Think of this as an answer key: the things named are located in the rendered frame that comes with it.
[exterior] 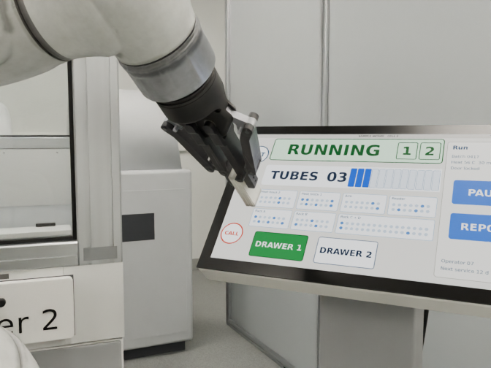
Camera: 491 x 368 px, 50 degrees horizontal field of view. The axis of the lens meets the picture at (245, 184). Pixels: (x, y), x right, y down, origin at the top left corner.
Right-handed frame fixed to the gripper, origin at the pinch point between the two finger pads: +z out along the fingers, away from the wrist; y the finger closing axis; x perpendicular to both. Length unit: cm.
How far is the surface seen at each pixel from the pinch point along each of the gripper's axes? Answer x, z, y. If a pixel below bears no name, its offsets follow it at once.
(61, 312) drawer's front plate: 19.3, 17.6, 37.0
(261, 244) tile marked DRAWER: 0.6, 16.9, 3.4
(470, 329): -29, 117, -22
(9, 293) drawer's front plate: 20.0, 10.2, 42.5
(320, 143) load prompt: -20.9, 17.1, -0.8
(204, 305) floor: -60, 256, 155
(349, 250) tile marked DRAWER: -0.6, 17.1, -11.0
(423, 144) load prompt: -21.8, 17.3, -18.4
